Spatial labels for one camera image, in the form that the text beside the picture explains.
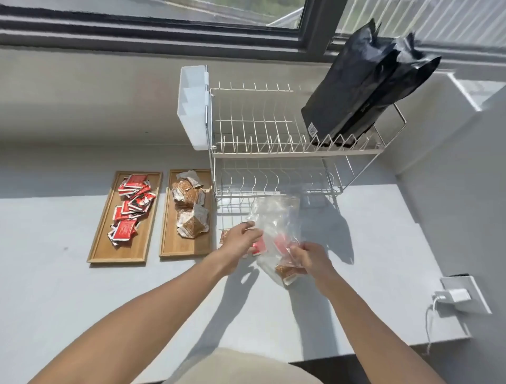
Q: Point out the person's left hand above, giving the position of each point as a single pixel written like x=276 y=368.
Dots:
x=237 y=247

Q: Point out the person's right hand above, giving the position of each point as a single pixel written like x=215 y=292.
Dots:
x=314 y=263

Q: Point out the brown snack packet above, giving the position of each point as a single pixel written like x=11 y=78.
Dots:
x=284 y=273
x=224 y=237

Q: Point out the clear plastic bag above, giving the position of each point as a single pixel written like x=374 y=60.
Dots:
x=276 y=213

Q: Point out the pile of brown packets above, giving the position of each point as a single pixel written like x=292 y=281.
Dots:
x=189 y=225

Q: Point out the bamboo tray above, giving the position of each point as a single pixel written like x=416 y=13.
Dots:
x=130 y=249
x=174 y=245

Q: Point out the pile of red packets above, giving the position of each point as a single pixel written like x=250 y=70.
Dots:
x=136 y=201

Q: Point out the person's right forearm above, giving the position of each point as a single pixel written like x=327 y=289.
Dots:
x=371 y=340

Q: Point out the person's left forearm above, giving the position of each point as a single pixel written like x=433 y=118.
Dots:
x=138 y=320

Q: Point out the beige shirt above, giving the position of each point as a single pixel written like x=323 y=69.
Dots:
x=237 y=368

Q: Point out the white plastic utensil holder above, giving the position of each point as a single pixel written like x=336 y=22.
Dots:
x=189 y=122

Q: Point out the white charger plug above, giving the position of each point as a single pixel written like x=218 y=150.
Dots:
x=454 y=296

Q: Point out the white stair railing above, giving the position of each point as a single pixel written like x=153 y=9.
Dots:
x=415 y=16

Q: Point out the white wall socket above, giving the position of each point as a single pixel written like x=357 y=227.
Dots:
x=474 y=292

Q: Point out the black window frame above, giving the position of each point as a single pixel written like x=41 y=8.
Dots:
x=316 y=31

